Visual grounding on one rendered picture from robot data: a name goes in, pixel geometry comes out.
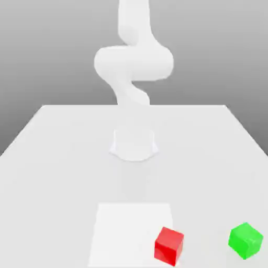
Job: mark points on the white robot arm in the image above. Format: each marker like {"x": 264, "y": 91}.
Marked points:
{"x": 134, "y": 62}

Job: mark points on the small red cube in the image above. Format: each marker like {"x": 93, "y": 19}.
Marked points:
{"x": 168, "y": 246}

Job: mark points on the small green cube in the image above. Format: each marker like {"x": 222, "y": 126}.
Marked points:
{"x": 245, "y": 240}

